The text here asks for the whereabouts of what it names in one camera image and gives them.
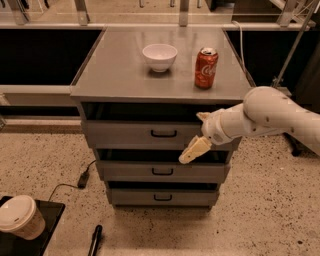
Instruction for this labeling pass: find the metal rail frame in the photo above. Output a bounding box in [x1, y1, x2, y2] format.
[0, 0, 320, 109]

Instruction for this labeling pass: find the grey middle drawer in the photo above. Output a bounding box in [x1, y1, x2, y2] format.
[97, 161, 230, 183]

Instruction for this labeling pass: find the white ceramic bowl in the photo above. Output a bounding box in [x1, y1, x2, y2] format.
[142, 44, 178, 72]

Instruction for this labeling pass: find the grey drawer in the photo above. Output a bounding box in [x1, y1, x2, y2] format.
[80, 119, 243, 152]
[97, 161, 230, 183]
[106, 188, 219, 207]

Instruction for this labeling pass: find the grey bottom drawer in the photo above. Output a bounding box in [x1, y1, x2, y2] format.
[106, 188, 219, 207]

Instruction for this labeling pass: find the black power adapter cable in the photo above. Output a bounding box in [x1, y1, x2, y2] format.
[48, 159, 97, 202]

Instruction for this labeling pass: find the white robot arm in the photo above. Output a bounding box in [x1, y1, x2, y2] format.
[179, 86, 320, 164]

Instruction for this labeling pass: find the grey top drawer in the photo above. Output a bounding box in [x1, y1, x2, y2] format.
[80, 119, 243, 152]

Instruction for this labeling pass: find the white cable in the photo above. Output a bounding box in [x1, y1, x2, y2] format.
[231, 20, 247, 73]

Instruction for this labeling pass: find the grey metal drawer cabinet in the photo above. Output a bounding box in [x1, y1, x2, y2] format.
[71, 26, 251, 207]

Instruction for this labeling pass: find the red cola can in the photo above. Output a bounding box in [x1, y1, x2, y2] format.
[195, 47, 219, 89]

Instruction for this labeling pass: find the black tray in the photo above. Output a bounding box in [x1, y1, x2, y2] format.
[0, 196, 65, 256]

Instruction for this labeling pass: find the white lidded paper cup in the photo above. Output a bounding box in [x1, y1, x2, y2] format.
[0, 195, 46, 240]

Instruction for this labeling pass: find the black pen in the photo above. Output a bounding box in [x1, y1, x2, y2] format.
[88, 225, 102, 256]

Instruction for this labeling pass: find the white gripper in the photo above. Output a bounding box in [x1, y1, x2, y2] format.
[179, 109, 232, 164]

